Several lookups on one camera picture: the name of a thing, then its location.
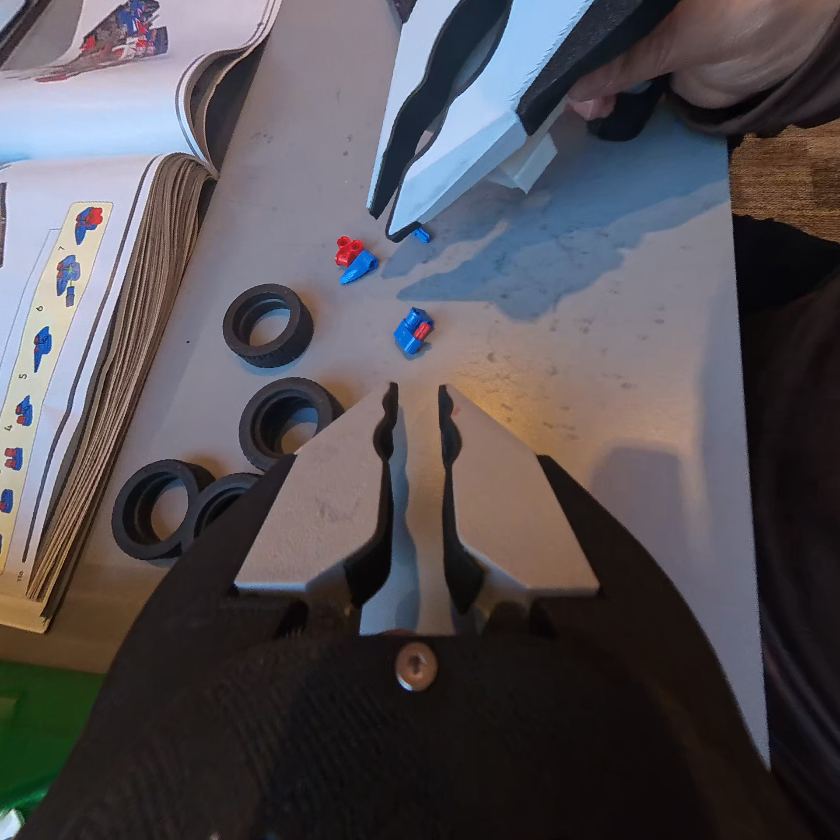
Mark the open instruction booklet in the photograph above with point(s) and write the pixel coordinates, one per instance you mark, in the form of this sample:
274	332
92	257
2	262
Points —
98	131

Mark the green plastic bin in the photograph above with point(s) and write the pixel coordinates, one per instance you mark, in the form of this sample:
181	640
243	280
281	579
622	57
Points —
39	735

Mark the person's right hand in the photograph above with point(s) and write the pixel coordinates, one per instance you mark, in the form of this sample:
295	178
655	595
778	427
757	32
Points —
722	46

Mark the blue toy pin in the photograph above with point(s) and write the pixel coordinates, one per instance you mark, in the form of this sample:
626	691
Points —
423	235

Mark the red toy connector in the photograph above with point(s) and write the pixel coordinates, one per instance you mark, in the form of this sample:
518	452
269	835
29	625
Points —
344	254

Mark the blue curved toy piece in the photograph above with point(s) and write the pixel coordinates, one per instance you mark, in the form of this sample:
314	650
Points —
358	270

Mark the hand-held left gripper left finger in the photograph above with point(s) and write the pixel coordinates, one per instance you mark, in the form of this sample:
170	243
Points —
321	518

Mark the grey desk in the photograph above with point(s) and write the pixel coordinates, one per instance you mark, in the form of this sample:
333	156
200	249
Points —
558	328

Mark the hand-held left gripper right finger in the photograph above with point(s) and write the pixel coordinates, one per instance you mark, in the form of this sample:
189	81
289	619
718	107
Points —
518	525

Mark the blue and red assembly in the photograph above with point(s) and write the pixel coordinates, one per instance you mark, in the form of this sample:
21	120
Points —
407	342

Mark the black toy tire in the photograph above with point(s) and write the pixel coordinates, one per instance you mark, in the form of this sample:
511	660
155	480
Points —
236	341
226	482
124	525
253	439

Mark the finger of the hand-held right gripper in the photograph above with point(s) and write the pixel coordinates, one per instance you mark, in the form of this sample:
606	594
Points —
420	52
538	33

